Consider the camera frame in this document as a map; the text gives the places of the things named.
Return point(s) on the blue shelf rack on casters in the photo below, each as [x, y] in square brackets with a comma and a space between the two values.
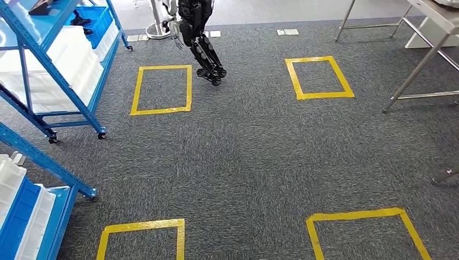
[71, 91]

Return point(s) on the white pedestal stand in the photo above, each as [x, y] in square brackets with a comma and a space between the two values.
[157, 34]

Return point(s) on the black plastic part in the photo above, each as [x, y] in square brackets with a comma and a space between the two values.
[79, 21]

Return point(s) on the white cabinet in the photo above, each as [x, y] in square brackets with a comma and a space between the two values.
[423, 39]

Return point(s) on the yellow floor tape square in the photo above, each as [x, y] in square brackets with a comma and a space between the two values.
[143, 226]
[161, 67]
[322, 95]
[358, 214]

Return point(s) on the blue shelf rack with feet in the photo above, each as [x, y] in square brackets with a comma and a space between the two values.
[43, 160]

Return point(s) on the grey metal plate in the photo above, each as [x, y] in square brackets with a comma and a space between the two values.
[448, 3]

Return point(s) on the grey floor plate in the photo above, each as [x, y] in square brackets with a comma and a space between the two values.
[215, 34]
[287, 32]
[18, 158]
[143, 37]
[132, 38]

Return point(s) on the black humanoid robot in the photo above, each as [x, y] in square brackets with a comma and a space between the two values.
[200, 54]

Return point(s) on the steel table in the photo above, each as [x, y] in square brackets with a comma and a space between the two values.
[437, 18]

